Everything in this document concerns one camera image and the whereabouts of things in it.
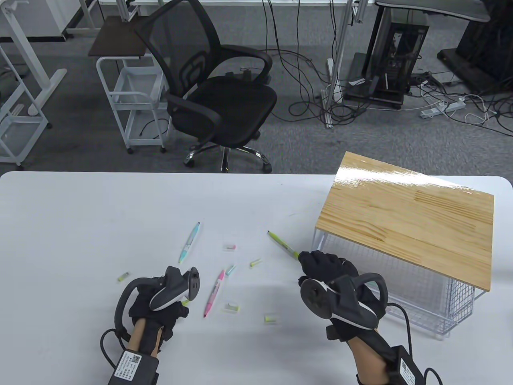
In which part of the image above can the aluminium frame leg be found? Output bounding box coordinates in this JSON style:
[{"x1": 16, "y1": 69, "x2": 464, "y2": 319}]
[{"x1": 322, "y1": 0, "x2": 360, "y2": 130}]

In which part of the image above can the grey desk top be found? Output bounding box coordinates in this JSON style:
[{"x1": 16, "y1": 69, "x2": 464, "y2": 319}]
[{"x1": 375, "y1": 0, "x2": 491, "y2": 23}]

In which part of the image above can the white cabinet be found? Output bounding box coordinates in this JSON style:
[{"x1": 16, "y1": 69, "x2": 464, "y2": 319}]
[{"x1": 16, "y1": 0, "x2": 101, "y2": 41}]

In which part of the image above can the black glove cable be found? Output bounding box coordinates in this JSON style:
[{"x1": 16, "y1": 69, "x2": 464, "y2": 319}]
[
  {"x1": 385, "y1": 303, "x2": 414, "y2": 350},
  {"x1": 99, "y1": 328, "x2": 129, "y2": 369}
]

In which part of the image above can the white cart with brown top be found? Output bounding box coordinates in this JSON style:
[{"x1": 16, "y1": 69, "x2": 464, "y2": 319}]
[{"x1": 88, "y1": 16, "x2": 170, "y2": 155}]

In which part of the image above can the pink double-ended highlighter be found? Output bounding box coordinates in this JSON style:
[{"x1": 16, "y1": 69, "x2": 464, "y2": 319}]
[{"x1": 203, "y1": 269, "x2": 226, "y2": 318}]

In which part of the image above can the person's right hand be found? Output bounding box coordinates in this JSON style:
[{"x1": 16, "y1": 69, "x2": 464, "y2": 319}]
[{"x1": 299, "y1": 251, "x2": 386, "y2": 341}]

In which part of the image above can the white standing desk leg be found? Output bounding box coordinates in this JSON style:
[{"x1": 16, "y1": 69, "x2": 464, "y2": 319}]
[{"x1": 0, "y1": 0, "x2": 68, "y2": 117}]

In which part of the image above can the black mesh office chair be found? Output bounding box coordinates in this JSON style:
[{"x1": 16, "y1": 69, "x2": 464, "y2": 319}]
[{"x1": 133, "y1": 0, "x2": 278, "y2": 174}]

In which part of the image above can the person's left forearm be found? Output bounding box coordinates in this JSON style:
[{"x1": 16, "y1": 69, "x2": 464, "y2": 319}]
[{"x1": 126, "y1": 319, "x2": 165, "y2": 361}]

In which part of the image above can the person's right forearm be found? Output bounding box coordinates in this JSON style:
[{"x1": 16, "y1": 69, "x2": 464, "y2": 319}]
[{"x1": 347, "y1": 329, "x2": 401, "y2": 385}]

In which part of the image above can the black stand base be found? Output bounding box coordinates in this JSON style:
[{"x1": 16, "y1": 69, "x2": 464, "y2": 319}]
[{"x1": 437, "y1": 0, "x2": 513, "y2": 95}]

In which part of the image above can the teal double-ended highlighter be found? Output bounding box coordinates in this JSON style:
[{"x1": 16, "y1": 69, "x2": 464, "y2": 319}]
[{"x1": 178, "y1": 221, "x2": 201, "y2": 264}]

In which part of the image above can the black computer tower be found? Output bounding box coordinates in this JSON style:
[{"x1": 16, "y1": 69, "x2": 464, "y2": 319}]
[{"x1": 344, "y1": 7, "x2": 430, "y2": 110}]

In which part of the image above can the person's left hand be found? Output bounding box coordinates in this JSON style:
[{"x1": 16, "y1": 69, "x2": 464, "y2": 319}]
[{"x1": 128, "y1": 278, "x2": 190, "y2": 355}]

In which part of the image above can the grey black hand tracker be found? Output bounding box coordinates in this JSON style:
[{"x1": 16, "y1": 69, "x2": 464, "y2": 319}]
[
  {"x1": 300, "y1": 273, "x2": 388, "y2": 330},
  {"x1": 114, "y1": 266, "x2": 200, "y2": 338}
]

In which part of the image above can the white power strip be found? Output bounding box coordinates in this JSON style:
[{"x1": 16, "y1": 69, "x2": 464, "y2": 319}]
[{"x1": 420, "y1": 100, "x2": 467, "y2": 119}]

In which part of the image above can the black wrist-worn box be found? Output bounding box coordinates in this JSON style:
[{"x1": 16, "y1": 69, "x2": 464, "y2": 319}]
[
  {"x1": 386, "y1": 345, "x2": 426, "y2": 385},
  {"x1": 107, "y1": 350, "x2": 160, "y2": 385}
]

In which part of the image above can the tangle of black floor cables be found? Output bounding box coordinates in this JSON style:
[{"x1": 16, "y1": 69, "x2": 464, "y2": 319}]
[{"x1": 263, "y1": 0, "x2": 513, "y2": 135}]

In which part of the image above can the white wire basket wooden top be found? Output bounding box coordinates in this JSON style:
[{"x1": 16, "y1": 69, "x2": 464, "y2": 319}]
[{"x1": 307, "y1": 151, "x2": 495, "y2": 338}]

